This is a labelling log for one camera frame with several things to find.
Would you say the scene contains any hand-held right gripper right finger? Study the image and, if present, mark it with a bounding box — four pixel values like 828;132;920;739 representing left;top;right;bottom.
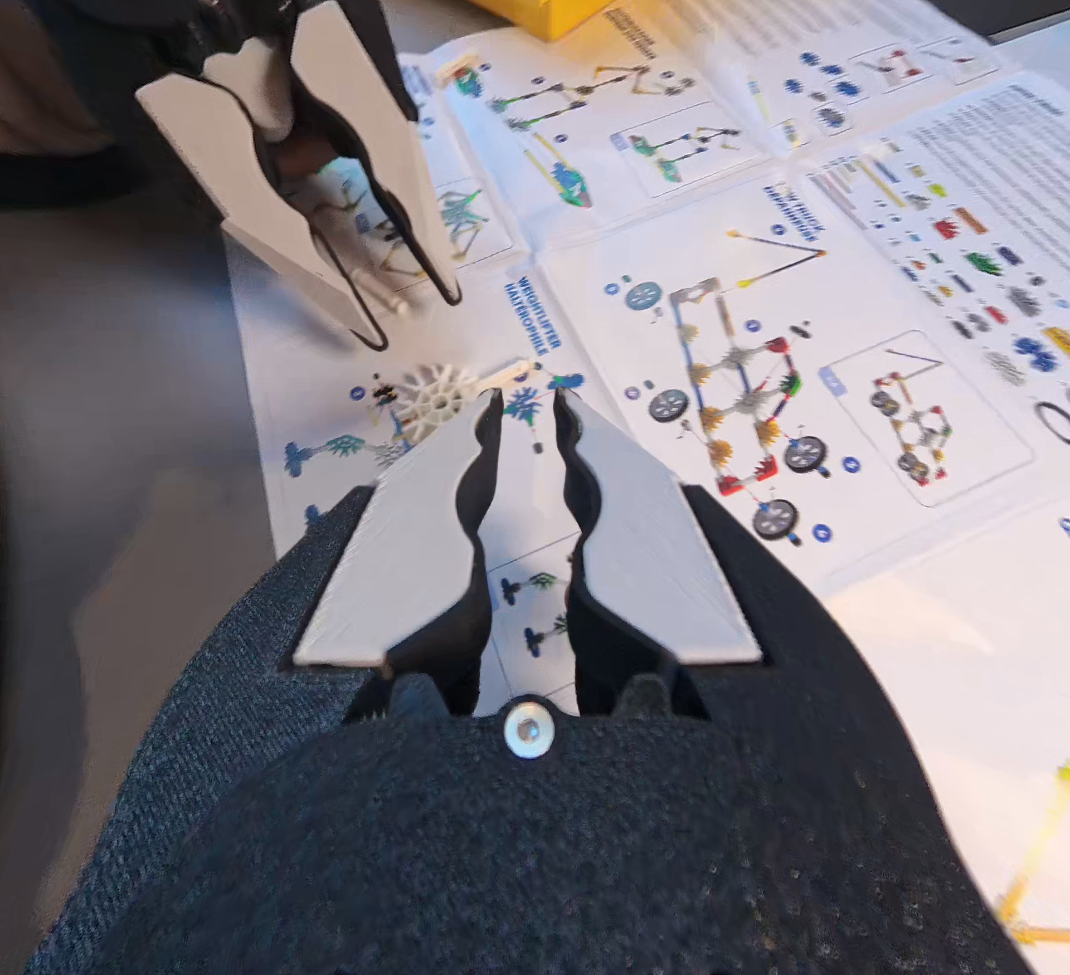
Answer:
553;386;764;715

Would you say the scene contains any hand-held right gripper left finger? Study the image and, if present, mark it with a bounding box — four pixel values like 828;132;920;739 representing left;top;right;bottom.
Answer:
293;388;505;717

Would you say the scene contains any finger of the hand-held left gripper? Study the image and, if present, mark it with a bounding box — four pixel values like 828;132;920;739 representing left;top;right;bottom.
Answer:
134;37;391;353
288;0;463;308

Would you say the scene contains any white snowflake connector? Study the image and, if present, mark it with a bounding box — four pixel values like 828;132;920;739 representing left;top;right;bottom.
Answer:
393;363;482;445

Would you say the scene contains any white instruction sheet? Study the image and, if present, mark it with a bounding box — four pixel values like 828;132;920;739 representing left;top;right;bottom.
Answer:
221;0;1070;975

